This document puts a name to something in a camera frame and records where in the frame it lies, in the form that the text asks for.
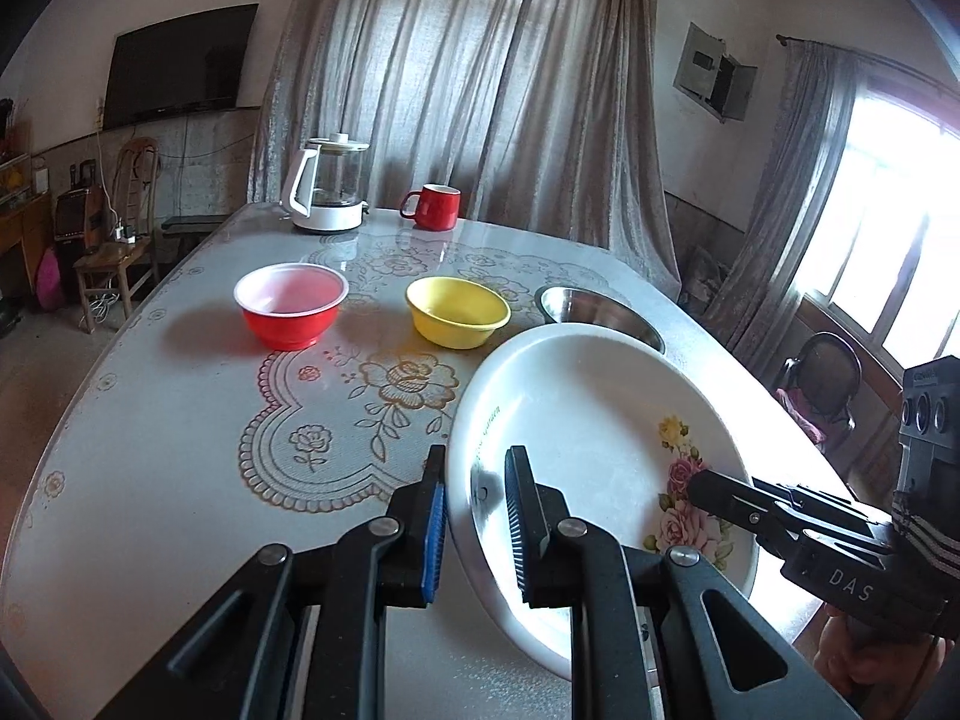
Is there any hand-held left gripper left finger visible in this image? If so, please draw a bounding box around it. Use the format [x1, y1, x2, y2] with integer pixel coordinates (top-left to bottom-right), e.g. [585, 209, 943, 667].
[105, 444, 449, 720]

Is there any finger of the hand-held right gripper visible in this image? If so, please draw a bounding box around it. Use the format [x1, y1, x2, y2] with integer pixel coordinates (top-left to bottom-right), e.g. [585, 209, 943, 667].
[686, 469, 807, 563]
[750, 478, 893, 533]

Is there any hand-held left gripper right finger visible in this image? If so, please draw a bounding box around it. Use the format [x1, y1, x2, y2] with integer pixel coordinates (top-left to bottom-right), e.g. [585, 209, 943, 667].
[504, 445, 863, 720]

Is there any white plate with pink roses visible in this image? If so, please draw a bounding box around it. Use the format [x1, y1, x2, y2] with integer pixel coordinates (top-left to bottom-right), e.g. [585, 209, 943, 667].
[446, 322, 760, 680]

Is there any yellow bowl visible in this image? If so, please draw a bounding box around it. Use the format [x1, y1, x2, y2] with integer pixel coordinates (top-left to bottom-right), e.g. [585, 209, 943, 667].
[405, 276, 512, 350]

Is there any stainless steel bowl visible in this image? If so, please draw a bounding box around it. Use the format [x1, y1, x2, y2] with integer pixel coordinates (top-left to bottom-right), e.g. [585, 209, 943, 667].
[534, 285, 666, 355]

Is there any red plastic bowl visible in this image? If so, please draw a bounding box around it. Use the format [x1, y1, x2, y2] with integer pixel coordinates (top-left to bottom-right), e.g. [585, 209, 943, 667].
[233, 263, 350, 351]

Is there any person's right hand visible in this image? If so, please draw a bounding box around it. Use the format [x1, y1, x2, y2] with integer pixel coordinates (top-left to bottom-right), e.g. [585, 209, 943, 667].
[816, 600, 950, 702]

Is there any black white-striped cloth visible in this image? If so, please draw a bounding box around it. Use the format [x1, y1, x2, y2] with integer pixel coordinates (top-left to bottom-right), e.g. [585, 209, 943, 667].
[891, 491, 960, 578]

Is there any pink cloth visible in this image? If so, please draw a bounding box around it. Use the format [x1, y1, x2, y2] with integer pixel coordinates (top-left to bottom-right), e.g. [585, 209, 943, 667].
[776, 386, 833, 443]

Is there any black round-backed chair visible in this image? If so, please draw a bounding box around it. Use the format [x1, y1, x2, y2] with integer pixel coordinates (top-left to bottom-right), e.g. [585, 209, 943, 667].
[772, 331, 863, 455]

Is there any grey sack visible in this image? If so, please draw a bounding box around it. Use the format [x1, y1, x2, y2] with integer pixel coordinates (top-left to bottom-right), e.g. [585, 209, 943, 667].
[686, 246, 722, 312]

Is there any bright window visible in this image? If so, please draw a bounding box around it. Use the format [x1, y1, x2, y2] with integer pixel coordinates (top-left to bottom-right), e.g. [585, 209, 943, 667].
[795, 75, 960, 383]

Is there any narrow grey curtain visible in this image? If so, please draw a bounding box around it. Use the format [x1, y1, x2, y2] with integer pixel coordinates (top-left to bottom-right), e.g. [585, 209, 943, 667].
[705, 36, 863, 350]

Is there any red enamel mug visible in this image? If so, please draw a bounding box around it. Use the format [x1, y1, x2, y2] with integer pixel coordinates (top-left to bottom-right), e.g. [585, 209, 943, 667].
[398, 184, 461, 232]

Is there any white glass electric kettle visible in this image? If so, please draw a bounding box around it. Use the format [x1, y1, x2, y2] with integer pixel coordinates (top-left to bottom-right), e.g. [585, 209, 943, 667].
[280, 133, 372, 233]

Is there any wooden chair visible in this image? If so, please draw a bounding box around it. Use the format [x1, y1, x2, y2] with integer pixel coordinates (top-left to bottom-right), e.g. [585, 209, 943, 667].
[73, 137, 162, 335]

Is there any wide grey curtain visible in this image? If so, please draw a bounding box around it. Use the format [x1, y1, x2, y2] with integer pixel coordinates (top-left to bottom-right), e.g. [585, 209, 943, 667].
[247, 0, 680, 301]

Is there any pink bag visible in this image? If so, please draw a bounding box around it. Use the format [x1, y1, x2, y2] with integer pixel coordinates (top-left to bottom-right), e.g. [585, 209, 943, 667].
[36, 247, 65, 312]

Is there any dark wooden speaker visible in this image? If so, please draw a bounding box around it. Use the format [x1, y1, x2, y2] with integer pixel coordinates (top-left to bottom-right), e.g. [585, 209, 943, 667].
[55, 191, 95, 245]

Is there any orange wooden desk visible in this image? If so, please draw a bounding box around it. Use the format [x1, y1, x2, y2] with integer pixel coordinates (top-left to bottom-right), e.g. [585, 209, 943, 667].
[0, 191, 53, 301]

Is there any wooden display shelf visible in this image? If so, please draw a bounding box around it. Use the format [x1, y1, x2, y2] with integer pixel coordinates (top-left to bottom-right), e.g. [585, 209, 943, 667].
[0, 154, 35, 207]

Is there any grey wall electrical panel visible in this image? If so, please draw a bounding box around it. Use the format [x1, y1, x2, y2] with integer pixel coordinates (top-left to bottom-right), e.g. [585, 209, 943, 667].
[673, 22, 758, 123]

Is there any black wall television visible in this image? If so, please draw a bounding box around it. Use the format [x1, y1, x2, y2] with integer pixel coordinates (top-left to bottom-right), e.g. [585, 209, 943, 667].
[101, 4, 260, 130]

